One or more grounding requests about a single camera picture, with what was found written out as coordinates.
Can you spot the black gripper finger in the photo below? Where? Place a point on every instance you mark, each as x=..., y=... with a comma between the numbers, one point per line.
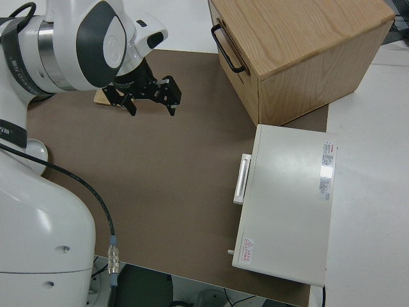
x=171, y=110
x=131, y=107

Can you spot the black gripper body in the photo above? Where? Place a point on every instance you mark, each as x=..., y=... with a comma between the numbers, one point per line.
x=150, y=89

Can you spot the wooden mug tree stand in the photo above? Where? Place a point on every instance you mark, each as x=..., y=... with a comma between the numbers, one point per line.
x=100, y=97

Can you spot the brown table mat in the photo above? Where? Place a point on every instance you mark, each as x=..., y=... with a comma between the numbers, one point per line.
x=159, y=176

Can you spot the white toaster oven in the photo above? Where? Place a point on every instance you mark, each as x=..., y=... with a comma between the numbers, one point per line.
x=287, y=198

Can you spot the wooden drawer cabinet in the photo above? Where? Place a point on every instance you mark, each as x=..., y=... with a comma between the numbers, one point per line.
x=303, y=48

